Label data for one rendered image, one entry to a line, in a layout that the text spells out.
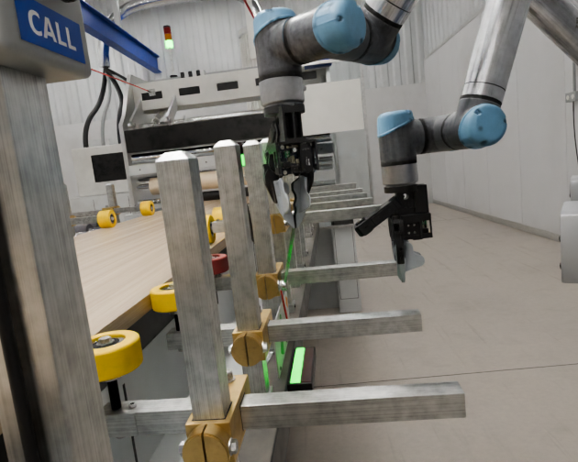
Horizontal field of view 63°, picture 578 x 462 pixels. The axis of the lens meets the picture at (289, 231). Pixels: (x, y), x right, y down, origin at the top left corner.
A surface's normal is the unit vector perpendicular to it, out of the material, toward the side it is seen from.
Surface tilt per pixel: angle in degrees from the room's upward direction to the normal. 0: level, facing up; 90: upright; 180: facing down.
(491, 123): 90
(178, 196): 90
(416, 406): 90
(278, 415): 90
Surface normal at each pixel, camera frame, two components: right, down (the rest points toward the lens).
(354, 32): 0.74, -0.01
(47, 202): 0.99, -0.10
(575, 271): -0.53, 0.18
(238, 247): -0.09, 0.15
